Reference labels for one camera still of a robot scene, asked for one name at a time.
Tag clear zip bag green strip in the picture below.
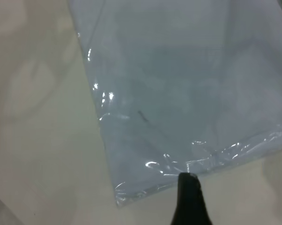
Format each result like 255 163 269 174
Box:
68 0 282 208

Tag white paper sheets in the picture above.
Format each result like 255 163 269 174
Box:
70 0 282 188

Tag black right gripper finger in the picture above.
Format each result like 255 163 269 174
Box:
170 172 213 225

